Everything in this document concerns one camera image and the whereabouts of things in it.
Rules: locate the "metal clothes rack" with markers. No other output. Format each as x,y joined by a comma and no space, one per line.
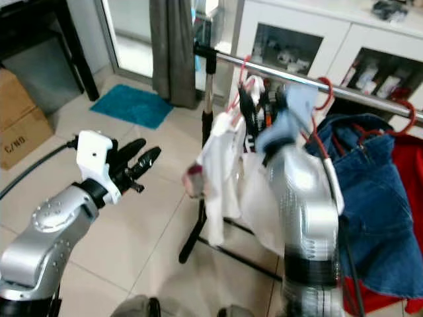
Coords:
209,86

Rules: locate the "white shirt black letters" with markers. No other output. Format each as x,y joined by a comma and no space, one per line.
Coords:
251,205

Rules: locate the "small black object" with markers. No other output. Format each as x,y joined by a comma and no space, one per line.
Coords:
390,10

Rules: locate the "grey curtain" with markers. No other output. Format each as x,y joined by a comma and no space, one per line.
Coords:
172,53

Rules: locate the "glass sliding door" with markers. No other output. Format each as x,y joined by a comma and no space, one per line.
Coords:
129,33

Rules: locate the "grey robot left leg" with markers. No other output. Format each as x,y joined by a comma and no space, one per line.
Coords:
135,307

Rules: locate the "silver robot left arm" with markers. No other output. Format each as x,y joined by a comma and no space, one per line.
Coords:
49,228

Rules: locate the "grey robot leg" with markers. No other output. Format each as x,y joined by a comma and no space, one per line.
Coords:
135,307
234,312

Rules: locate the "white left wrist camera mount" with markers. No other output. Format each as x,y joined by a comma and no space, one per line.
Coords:
92,153

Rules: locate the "plain cardboard box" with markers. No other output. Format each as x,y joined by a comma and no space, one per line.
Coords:
10,99

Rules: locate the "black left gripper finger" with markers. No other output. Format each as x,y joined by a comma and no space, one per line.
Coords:
147,160
132,148

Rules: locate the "grey robot right leg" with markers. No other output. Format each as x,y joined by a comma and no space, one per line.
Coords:
234,312

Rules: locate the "white glass-door cabinet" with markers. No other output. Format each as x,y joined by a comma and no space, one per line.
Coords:
304,16

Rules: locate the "grey metal case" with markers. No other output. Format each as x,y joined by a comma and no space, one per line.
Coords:
49,72

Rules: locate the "black desk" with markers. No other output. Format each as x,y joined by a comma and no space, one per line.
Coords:
33,26

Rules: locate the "blue denim garment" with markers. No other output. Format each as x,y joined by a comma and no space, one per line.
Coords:
370,198

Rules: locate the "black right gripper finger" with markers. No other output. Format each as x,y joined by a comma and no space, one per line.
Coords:
249,105

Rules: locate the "cardboard box printed C/NO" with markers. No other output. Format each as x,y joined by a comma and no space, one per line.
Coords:
20,142

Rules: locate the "red clothes hanger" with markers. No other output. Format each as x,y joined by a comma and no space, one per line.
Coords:
327,92
413,113
240,82

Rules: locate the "teal floor mat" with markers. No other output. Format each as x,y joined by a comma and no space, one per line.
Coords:
132,105

